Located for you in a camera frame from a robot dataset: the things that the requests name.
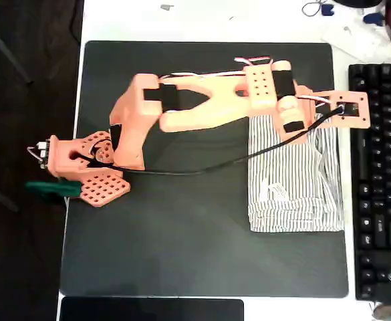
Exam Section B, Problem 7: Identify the striped white cloth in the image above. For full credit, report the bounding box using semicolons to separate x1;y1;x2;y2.
247;112;346;233

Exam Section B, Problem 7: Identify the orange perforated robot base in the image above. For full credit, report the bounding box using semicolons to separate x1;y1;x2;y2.
47;130;132;209

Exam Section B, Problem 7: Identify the clear plastic bag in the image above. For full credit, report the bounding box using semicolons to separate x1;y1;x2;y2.
321;20;391;65

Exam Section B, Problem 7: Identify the black mechanical keyboard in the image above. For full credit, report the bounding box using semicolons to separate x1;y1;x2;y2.
348;62;391;301

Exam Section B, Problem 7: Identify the black round object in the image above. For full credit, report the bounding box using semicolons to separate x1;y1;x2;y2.
333;0;385;9

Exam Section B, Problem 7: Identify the black desk mat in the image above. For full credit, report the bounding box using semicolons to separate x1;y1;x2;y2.
58;40;350;299

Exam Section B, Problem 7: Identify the brown rounded object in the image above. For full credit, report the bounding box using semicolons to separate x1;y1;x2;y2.
371;302;391;321

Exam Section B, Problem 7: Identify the black tablet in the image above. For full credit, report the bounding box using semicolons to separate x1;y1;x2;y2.
59;298;245;321

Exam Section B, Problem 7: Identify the motor controller board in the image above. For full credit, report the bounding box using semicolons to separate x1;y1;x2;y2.
27;137;51;170

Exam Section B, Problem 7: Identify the green table clamp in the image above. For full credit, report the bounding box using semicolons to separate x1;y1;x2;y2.
25;180;83;199

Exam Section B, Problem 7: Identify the orange camera mount frame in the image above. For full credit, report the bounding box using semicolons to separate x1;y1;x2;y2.
311;89;372;130

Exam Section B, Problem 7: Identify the thin grey wire loop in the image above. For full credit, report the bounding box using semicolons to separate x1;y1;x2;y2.
301;0;330;18

